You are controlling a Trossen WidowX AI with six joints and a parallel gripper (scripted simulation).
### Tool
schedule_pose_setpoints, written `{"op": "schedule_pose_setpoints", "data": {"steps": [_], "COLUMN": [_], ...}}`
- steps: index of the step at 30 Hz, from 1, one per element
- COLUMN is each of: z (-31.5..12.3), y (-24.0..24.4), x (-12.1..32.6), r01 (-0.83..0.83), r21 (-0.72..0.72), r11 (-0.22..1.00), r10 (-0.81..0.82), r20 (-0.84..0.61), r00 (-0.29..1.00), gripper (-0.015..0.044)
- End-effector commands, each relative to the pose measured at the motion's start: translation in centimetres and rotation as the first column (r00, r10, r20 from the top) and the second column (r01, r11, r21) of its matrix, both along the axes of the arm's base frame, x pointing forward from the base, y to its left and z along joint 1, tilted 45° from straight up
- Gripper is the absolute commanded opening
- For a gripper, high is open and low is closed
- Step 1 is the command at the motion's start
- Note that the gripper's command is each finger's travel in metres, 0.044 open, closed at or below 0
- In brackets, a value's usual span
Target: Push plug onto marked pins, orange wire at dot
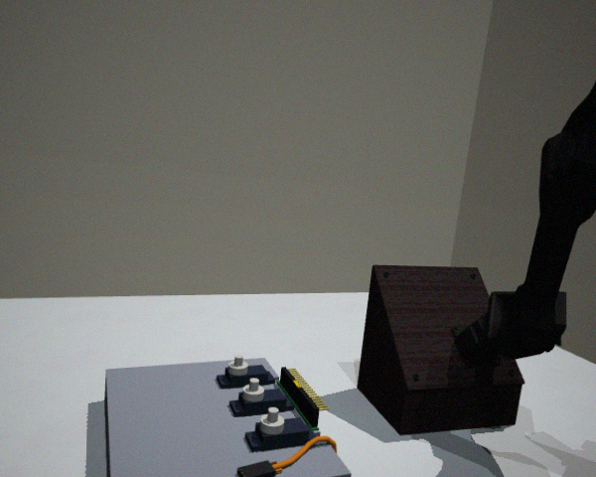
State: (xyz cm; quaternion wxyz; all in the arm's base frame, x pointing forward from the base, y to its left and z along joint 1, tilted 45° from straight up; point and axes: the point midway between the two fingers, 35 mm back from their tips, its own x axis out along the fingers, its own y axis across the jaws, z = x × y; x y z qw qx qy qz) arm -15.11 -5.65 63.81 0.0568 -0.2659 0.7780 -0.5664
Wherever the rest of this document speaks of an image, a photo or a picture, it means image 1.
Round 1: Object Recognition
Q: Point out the black pin header strip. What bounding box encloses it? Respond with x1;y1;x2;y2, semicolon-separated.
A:
276;367;319;430

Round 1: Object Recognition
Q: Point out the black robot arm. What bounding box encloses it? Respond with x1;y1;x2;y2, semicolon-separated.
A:
452;80;596;367

